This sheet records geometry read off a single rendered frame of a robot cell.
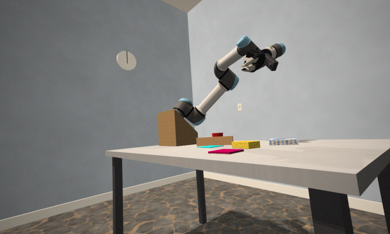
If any yellow sponge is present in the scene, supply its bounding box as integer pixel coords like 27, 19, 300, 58
232, 141, 260, 149

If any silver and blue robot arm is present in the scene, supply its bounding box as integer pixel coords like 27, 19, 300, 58
173, 35, 286, 126

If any blue and white checkered towel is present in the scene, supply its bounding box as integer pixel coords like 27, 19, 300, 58
269, 137, 297, 145

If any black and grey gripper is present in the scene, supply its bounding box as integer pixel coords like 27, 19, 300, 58
241, 49, 272, 72

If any pink square coaster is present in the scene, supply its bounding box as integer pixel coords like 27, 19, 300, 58
208, 149, 244, 154

